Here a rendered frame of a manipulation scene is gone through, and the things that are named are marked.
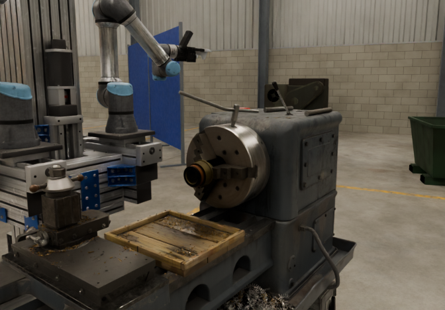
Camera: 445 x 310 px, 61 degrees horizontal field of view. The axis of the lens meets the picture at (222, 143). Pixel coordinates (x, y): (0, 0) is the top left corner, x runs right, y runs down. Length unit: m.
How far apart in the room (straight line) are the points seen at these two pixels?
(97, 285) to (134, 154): 0.92
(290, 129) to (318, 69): 10.06
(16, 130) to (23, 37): 0.42
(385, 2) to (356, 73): 1.96
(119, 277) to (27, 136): 0.78
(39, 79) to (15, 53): 0.14
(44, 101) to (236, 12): 10.97
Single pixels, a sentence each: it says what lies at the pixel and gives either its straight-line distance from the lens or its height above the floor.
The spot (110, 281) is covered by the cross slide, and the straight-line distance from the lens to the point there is 0.90.
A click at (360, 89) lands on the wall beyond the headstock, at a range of 11.26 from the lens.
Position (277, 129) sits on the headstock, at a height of 1.22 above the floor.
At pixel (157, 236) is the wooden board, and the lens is 1.31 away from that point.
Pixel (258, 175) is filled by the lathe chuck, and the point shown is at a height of 1.06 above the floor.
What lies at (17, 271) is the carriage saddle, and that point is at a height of 0.91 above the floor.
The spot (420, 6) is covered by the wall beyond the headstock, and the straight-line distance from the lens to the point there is 11.43.
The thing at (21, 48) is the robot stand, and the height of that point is 1.53.
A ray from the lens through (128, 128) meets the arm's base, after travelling 1.80.
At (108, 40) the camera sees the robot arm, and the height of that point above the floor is 1.59.
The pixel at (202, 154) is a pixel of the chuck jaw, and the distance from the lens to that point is 1.35.
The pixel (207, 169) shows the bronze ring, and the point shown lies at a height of 1.10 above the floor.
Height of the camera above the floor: 1.39
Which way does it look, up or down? 9 degrees down
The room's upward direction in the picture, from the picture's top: straight up
